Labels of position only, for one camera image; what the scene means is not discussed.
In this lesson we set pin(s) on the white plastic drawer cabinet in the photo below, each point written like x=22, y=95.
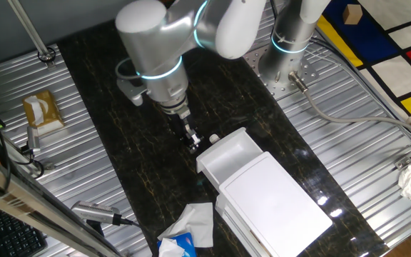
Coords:
x=277, y=203

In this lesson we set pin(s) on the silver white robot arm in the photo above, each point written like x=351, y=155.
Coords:
x=155, y=46

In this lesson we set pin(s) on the large silver camera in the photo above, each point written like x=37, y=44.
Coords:
x=93, y=211

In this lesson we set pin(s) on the crumpled white tissue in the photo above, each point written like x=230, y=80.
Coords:
x=170, y=248

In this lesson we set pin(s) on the black keyboard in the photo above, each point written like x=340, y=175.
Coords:
x=13, y=235

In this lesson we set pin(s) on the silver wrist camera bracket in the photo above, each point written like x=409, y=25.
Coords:
x=131, y=92

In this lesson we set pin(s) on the black marble pattern mat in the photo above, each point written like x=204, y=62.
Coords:
x=137, y=160

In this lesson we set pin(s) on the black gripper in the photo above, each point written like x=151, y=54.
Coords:
x=178, y=125

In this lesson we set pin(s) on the white tissue strip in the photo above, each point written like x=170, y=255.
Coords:
x=36, y=109

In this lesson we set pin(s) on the white plastic drawer with knob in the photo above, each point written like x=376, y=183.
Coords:
x=227, y=157

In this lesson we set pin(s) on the aluminium frame beam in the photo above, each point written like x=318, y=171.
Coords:
x=30, y=205

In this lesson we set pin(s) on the small silver camera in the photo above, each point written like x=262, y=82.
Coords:
x=33, y=141

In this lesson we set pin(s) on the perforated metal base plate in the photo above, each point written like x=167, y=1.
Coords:
x=280, y=91

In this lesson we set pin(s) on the flat white tissue sheet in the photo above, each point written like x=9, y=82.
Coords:
x=200, y=225

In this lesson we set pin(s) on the brown tissue box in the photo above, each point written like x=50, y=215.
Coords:
x=52, y=114

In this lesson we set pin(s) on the silver metal pole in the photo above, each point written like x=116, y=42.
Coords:
x=30, y=32

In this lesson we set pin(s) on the colour block pattern mat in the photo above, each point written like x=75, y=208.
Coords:
x=398, y=75

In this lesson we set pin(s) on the blue tissue pack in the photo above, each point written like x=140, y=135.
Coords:
x=188, y=244

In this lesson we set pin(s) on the small wooden block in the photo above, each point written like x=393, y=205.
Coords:
x=352, y=14

